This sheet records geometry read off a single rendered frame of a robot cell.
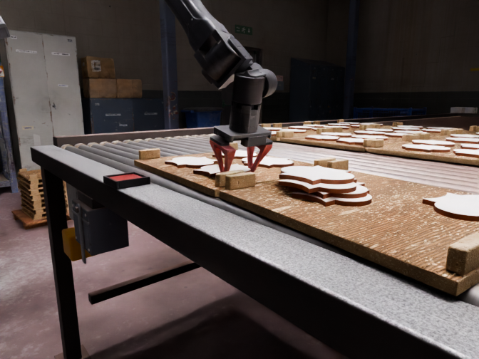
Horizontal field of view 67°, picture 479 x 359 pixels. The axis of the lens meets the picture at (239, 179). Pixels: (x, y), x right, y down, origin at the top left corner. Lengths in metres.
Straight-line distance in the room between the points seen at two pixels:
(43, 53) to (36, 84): 0.39
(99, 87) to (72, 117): 0.62
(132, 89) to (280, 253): 5.41
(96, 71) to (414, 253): 5.36
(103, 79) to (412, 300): 5.46
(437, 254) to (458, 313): 0.08
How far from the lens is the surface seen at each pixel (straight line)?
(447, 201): 0.63
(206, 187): 0.68
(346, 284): 0.39
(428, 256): 0.43
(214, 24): 0.72
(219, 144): 0.69
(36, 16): 5.94
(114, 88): 5.69
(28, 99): 5.23
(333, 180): 0.60
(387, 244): 0.45
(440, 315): 0.37
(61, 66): 5.35
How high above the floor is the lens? 1.10
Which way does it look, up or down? 13 degrees down
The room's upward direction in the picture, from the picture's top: straight up
